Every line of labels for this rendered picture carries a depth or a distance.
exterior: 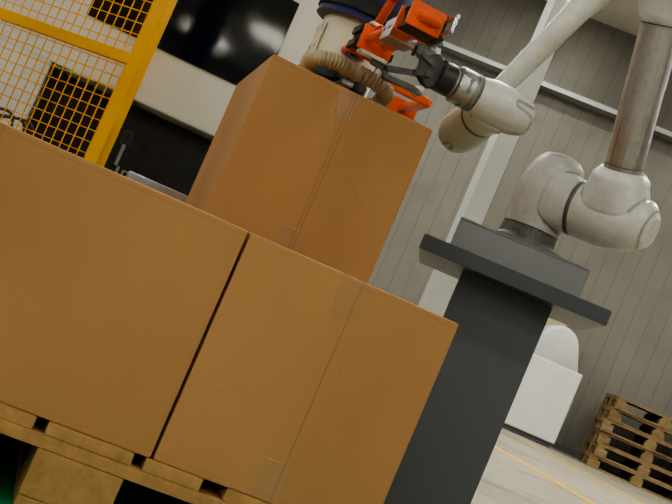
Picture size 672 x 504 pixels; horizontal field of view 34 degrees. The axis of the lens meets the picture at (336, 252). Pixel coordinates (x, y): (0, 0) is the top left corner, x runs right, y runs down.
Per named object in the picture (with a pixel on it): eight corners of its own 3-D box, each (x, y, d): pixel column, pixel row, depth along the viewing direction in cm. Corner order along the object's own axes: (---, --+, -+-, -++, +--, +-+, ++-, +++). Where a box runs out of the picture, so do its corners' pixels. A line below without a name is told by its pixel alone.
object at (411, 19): (392, 27, 223) (402, 4, 223) (424, 43, 225) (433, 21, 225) (405, 21, 215) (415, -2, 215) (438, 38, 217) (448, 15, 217)
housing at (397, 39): (377, 39, 236) (385, 20, 236) (405, 53, 238) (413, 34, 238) (386, 34, 229) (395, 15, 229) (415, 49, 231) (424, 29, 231)
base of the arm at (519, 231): (543, 261, 315) (551, 243, 315) (560, 261, 293) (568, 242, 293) (484, 236, 315) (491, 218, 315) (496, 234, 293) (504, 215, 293)
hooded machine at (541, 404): (548, 446, 1379) (592, 341, 1386) (554, 450, 1314) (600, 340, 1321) (489, 420, 1387) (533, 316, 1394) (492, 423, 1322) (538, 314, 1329)
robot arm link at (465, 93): (473, 109, 253) (451, 98, 251) (459, 112, 261) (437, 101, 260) (489, 73, 253) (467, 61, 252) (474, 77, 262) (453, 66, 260)
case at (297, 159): (178, 218, 300) (237, 83, 302) (311, 276, 309) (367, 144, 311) (200, 220, 241) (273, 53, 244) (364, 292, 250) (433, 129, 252)
